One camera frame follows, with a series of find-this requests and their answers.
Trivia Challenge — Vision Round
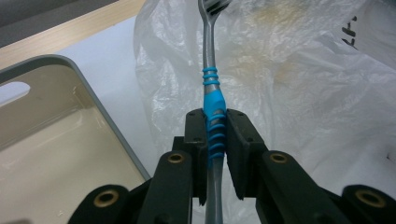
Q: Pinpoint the clear smiley plastic bag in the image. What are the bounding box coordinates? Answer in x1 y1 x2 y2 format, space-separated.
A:
134 0 396 224

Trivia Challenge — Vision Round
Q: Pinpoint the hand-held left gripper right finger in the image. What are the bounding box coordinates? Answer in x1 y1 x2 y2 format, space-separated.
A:
224 108 269 201

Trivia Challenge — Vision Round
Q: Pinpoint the beige bin with grey rim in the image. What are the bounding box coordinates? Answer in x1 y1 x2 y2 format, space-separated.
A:
0 54 152 224

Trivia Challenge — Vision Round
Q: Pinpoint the grey and blue toothbrush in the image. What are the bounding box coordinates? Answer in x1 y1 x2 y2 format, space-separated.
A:
197 0 233 224

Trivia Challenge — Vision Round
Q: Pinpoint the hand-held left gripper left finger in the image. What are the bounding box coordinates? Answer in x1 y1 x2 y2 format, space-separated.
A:
172 108 209 206

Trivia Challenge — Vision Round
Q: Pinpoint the light wooden table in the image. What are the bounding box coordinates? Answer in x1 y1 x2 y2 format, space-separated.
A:
0 0 148 71

